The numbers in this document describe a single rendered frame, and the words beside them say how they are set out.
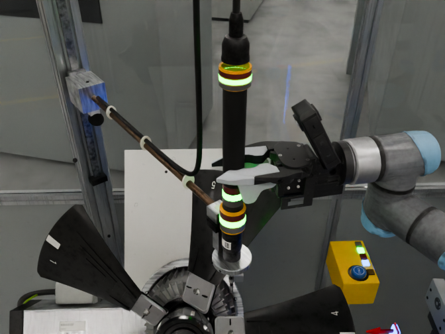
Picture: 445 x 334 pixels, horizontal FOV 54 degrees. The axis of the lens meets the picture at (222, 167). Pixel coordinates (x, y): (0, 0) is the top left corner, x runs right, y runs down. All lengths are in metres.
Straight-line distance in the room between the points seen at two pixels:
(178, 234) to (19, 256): 0.95
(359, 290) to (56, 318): 0.77
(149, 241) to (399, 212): 0.65
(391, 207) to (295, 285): 1.26
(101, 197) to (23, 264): 0.63
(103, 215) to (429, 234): 1.06
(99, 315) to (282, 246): 0.92
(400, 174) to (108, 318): 0.71
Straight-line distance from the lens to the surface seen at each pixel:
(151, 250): 1.16
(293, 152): 0.68
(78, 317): 1.11
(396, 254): 1.98
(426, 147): 0.76
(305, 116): 0.62
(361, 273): 1.26
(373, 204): 0.79
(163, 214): 1.15
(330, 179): 0.72
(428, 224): 0.76
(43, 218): 1.78
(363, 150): 0.70
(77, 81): 1.18
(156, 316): 0.96
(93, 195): 1.46
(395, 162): 0.73
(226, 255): 0.76
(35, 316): 1.14
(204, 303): 0.93
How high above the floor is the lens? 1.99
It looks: 35 degrees down
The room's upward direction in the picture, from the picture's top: straight up
